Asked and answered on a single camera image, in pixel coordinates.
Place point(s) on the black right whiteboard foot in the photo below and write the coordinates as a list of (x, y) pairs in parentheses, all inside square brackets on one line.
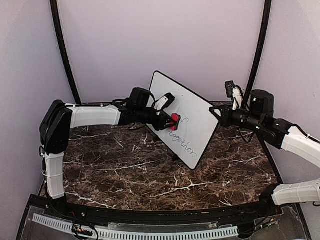
[(175, 158)]

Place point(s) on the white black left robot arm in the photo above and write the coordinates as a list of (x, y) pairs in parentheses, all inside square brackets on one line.
[(59, 126)]

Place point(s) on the black curved front rail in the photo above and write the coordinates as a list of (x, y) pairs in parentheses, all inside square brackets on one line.
[(241, 214)]

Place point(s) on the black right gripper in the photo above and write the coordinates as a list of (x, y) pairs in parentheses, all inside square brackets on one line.
[(225, 119)]

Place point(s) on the black right corner post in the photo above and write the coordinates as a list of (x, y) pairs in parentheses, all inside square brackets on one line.
[(259, 48)]

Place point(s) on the red bone-shaped eraser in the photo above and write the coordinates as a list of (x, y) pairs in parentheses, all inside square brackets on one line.
[(176, 120)]

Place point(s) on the black corner post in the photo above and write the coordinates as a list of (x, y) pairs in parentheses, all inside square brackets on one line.
[(63, 50), (259, 48)]

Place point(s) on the white whiteboard black frame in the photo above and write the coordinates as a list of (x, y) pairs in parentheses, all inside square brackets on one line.
[(197, 124)]

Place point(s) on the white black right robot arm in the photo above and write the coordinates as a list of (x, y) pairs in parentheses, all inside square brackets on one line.
[(258, 117)]

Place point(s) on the white slotted cable duct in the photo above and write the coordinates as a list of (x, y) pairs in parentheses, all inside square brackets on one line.
[(121, 231)]

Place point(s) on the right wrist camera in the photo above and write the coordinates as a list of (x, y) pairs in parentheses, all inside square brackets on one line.
[(234, 92)]

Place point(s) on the black left corner post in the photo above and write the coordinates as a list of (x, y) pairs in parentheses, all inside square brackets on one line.
[(63, 50)]

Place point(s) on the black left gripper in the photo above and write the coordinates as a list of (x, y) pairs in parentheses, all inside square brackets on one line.
[(160, 124)]

